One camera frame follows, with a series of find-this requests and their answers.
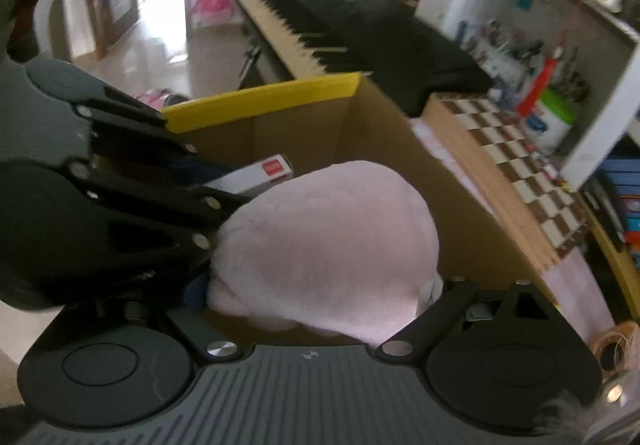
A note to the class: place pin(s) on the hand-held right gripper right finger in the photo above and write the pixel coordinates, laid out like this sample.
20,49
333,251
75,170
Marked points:
440,307

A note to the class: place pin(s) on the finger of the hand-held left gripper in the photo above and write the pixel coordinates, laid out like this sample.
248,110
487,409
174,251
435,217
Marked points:
165,197
140,137

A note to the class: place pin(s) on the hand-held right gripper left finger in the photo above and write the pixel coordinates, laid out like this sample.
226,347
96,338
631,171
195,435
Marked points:
196,292

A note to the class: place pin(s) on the pink plush toy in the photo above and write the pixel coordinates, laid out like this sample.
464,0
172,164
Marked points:
325,235

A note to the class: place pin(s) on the yellow cardboard box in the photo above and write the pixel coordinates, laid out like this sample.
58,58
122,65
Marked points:
400,150

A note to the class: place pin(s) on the small white box red label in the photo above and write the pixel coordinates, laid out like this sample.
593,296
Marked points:
250,177

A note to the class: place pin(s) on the grey fluffy pompom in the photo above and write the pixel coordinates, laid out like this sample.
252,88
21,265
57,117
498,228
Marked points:
565,412

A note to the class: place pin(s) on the wooden chessboard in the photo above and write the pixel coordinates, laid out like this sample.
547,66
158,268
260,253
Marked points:
500,145

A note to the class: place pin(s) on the row of books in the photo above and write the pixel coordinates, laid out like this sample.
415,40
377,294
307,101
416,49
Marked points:
625,205

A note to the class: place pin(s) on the white container green lid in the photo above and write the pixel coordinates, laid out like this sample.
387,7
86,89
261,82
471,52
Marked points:
550,125

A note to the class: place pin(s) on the red bottle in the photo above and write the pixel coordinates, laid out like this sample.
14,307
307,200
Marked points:
542,80

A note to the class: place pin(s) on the black piano keyboard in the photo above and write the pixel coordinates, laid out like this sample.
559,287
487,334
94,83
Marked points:
380,25

